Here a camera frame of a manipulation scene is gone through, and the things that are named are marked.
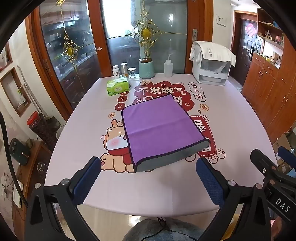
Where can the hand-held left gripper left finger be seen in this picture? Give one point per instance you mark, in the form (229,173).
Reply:
(86,179)

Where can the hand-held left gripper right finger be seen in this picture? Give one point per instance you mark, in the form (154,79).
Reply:
(209,183)

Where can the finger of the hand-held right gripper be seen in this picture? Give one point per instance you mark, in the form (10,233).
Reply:
(286,154)
(263,162)

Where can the purple towel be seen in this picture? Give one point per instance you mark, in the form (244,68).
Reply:
(159,125)

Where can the cardboard box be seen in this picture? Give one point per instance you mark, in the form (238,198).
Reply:
(283,144)

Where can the printed cartoon tablecloth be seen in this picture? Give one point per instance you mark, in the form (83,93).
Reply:
(97,129)

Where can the red-lidded jar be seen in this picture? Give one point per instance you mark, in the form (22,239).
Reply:
(41,127)

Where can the white power strip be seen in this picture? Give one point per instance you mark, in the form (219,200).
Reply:
(18,193)

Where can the black small appliance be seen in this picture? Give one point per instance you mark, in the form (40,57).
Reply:
(19,151)

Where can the blue fuzzy seat cushion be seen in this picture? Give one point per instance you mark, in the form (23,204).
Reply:
(148,229)

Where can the green tissue pack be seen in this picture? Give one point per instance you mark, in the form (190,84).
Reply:
(116,86)

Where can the white countertop appliance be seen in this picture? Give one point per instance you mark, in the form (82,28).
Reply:
(212,73)

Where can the glass door with gold ornaments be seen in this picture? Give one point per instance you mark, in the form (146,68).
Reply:
(74,69)

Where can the white pill bottle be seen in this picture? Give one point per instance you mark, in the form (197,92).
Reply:
(116,72)

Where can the dark entrance door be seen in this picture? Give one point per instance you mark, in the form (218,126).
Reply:
(246,48)

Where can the small empty glass jar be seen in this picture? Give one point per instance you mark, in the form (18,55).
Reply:
(131,73)

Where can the glass jar with yellow contents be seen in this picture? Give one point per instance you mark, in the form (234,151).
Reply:
(124,70)

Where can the white squeeze bottle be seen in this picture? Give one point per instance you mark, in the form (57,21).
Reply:
(168,68)

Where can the white cloth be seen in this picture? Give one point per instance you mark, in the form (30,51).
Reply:
(215,49)

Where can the teal ceramic canister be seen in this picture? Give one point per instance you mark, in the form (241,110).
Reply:
(146,69)

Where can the wooden wall cabinet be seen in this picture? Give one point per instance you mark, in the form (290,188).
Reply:
(272,88)

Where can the wooden wall niche frame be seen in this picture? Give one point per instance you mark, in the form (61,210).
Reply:
(15,92)

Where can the white wall switch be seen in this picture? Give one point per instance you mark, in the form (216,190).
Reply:
(221,19)

